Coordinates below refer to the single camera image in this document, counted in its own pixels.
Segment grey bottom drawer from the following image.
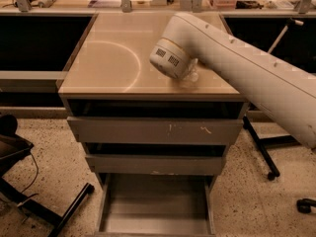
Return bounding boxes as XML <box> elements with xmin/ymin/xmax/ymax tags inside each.
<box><xmin>94</xmin><ymin>174</ymin><xmax>216</xmax><ymax>237</ymax></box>

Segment black stand left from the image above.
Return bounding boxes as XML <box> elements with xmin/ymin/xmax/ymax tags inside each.
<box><xmin>0</xmin><ymin>114</ymin><xmax>96</xmax><ymax>237</ymax></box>

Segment white rod with black tip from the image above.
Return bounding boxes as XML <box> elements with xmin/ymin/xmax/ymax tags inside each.
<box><xmin>268</xmin><ymin>18</ymin><xmax>304</xmax><ymax>53</ymax></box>

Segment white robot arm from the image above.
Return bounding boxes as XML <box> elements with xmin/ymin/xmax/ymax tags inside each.
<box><xmin>149</xmin><ymin>13</ymin><xmax>316</xmax><ymax>150</ymax></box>

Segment black cable on floor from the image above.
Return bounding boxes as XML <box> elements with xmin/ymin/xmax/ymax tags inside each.
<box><xmin>18</xmin><ymin>152</ymin><xmax>40</xmax><ymax>209</ymax></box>

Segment clear plastic water bottle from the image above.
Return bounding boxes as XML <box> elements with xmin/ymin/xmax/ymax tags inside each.
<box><xmin>182</xmin><ymin>58</ymin><xmax>198</xmax><ymax>83</ymax></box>

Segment black caster wheel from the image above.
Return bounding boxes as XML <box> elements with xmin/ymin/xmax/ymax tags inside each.
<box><xmin>296</xmin><ymin>198</ymin><xmax>316</xmax><ymax>214</ymax></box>

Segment black wheeled stand right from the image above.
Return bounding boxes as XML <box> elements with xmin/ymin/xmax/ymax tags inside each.
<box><xmin>243</xmin><ymin>117</ymin><xmax>299</xmax><ymax>181</ymax></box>

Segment grey drawer cabinet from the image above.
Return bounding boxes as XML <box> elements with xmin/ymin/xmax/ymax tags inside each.
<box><xmin>57</xmin><ymin>10</ymin><xmax>258</xmax><ymax>183</ymax></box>

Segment grey top drawer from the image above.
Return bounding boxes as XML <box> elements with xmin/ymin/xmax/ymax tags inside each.
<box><xmin>67</xmin><ymin>117</ymin><xmax>242</xmax><ymax>145</ymax></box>

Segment grey middle drawer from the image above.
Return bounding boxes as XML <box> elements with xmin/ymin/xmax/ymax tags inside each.
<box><xmin>86</xmin><ymin>154</ymin><xmax>225</xmax><ymax>176</ymax></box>

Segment grey drawer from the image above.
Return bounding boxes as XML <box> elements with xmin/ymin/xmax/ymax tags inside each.
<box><xmin>94</xmin><ymin>174</ymin><xmax>216</xmax><ymax>237</ymax></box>
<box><xmin>86</xmin><ymin>154</ymin><xmax>225</xmax><ymax>176</ymax></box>
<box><xmin>67</xmin><ymin>117</ymin><xmax>242</xmax><ymax>145</ymax></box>

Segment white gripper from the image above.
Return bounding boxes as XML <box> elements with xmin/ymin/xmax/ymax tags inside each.
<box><xmin>149</xmin><ymin>38</ymin><xmax>192</xmax><ymax>80</ymax></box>

